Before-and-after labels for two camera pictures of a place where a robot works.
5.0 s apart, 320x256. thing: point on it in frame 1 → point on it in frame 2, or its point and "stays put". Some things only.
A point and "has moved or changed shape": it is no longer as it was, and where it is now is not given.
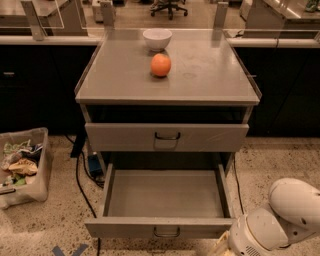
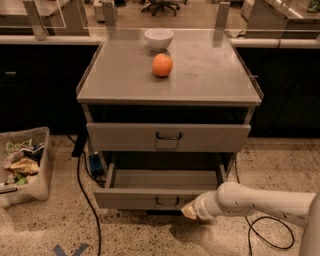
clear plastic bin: [25, 166] stays put
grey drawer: [164, 201] has moved or changed shape
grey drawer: [166, 137] stays put
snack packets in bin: [20, 161] stays put
